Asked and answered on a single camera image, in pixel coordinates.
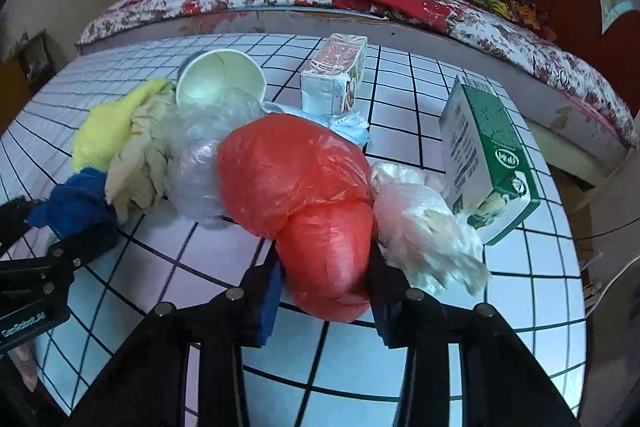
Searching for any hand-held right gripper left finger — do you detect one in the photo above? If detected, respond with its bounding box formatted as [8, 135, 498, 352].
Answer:
[70, 251, 287, 427]

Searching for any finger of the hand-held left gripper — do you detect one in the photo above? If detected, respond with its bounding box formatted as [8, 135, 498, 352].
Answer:
[30, 221, 120, 289]
[0, 197, 45, 254]

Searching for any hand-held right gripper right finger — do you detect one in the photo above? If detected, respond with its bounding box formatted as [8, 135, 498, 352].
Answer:
[367, 242, 585, 427]

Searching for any dark blue cloth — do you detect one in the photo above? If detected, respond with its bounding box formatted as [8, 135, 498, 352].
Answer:
[27, 167, 119, 241]

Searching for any cream rubber glove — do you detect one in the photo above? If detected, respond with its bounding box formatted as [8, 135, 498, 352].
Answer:
[104, 94, 182, 224]

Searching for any clear plastic bag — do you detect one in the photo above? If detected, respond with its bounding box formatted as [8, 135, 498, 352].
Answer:
[167, 87, 267, 229]

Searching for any red plastic bag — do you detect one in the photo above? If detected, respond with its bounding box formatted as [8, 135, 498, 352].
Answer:
[217, 113, 379, 324]

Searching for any green and white carton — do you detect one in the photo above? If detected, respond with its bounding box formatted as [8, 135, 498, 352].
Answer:
[440, 74, 542, 246]

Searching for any white grid patterned table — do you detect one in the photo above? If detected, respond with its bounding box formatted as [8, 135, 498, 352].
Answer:
[0, 33, 587, 427]

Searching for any white translucent plastic bag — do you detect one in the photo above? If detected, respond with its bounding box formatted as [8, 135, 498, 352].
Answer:
[370, 161, 492, 296]

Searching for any yellow cloth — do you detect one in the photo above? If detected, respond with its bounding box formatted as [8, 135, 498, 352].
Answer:
[71, 78, 174, 174]

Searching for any light blue face mask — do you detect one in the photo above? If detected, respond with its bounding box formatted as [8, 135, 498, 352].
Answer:
[262, 101, 371, 151]

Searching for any white paper cup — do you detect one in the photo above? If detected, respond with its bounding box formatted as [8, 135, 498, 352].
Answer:
[175, 48, 268, 108]

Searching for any cardboard box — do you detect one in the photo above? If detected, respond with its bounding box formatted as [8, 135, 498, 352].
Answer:
[550, 164, 613, 214]

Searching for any red and white headboard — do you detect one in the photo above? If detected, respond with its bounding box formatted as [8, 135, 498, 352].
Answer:
[515, 0, 640, 108]

